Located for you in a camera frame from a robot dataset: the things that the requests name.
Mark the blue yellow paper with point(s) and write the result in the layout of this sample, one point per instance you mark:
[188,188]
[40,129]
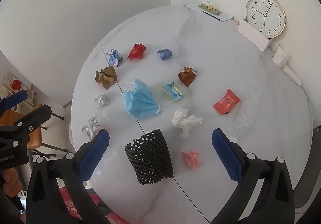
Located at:
[173,92]

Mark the clear printed plastic wrapper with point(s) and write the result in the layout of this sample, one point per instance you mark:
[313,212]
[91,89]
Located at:
[94,123]

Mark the orange leather chair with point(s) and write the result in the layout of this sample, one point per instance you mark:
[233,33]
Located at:
[35,136]

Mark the blue patterned paper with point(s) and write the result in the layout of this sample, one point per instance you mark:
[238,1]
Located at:
[114,58]

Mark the gold rimmed wall clock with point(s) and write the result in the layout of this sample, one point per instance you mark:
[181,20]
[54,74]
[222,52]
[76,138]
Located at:
[265,15]

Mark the red object on shelf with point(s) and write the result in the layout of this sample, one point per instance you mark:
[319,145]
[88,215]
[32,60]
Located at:
[16,84]

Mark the white shelf rack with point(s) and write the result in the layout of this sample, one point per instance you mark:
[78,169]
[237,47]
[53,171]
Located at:
[27,91]

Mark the brown paper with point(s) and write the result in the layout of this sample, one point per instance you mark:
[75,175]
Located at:
[106,77]

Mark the white paper sheet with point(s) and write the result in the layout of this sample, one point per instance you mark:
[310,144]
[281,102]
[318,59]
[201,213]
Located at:
[225,16]

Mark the brown snack wrapper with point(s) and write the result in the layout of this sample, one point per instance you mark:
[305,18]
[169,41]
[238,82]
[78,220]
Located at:
[186,77]

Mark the olive green card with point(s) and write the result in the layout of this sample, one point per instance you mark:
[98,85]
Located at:
[202,6]

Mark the black foam net sleeve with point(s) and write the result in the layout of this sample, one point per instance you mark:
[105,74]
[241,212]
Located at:
[150,157]

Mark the red floral garment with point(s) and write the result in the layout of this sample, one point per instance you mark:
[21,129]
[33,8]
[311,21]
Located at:
[96,200]

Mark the blue paper ball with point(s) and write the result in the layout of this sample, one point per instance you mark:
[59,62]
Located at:
[165,54]

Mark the red paper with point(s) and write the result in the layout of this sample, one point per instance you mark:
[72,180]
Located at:
[136,52]

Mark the blue face mask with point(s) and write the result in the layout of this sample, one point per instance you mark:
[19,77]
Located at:
[139,101]

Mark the white green paper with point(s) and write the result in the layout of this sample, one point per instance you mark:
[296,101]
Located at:
[101,100]

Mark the clear plastic bottle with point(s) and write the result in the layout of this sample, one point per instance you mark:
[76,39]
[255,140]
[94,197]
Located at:
[247,111]

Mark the red snack packet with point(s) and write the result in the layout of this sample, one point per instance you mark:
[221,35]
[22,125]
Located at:
[225,103]

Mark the person's left hand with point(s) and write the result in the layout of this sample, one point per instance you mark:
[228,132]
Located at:
[10,182]

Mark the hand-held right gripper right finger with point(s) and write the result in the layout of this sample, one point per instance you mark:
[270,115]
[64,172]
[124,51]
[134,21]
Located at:
[225,156]

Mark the white tissue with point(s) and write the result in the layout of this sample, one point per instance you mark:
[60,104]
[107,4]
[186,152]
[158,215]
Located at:
[184,120]

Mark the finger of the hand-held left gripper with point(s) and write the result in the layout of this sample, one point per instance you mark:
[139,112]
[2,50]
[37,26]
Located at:
[37,116]
[16,98]

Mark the pink paper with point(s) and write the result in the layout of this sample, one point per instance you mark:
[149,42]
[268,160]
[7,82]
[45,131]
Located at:
[191,160]

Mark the yellow binder clip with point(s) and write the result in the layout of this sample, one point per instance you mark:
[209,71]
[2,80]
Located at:
[210,7]

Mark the white cardboard box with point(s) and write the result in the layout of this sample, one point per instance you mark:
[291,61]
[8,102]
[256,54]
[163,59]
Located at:
[253,34]

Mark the blue pen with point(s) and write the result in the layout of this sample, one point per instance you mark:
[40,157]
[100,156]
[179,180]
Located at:
[213,16]

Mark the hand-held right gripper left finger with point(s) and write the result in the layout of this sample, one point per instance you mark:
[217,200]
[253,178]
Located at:
[94,156]

